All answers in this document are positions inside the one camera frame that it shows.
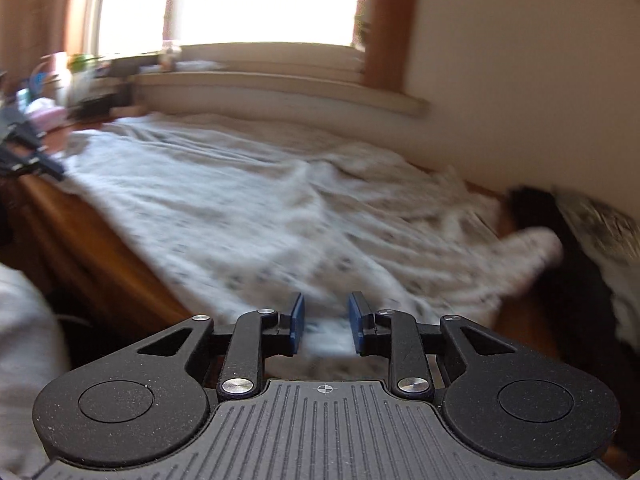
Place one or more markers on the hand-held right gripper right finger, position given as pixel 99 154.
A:
pixel 356 322

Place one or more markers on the white grey patterned garment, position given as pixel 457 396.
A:
pixel 275 210

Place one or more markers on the person's white jacket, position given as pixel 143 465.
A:
pixel 25 360

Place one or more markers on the black folded garment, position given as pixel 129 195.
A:
pixel 565 270

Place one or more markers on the beige window sill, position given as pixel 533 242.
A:
pixel 280 92

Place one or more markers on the pink soft object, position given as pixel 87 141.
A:
pixel 47 115

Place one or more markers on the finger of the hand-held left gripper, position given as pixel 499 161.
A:
pixel 25 135
pixel 35 166

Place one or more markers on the wooden window frame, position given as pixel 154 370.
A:
pixel 390 25

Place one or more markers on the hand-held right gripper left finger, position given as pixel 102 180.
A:
pixel 297 322

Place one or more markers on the bright window pane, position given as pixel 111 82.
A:
pixel 235 0

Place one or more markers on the white plastic container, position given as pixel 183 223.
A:
pixel 52 77

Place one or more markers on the small green object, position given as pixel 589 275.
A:
pixel 82 62

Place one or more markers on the grey printed t-shirt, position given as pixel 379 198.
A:
pixel 605 230

